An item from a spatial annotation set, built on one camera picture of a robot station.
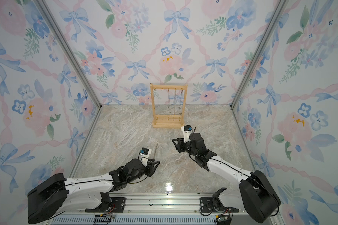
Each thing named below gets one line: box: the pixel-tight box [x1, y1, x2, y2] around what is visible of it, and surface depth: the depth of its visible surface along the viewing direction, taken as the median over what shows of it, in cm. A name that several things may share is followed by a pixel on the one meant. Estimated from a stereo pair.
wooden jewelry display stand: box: [150, 82, 189, 128], surface depth 105 cm
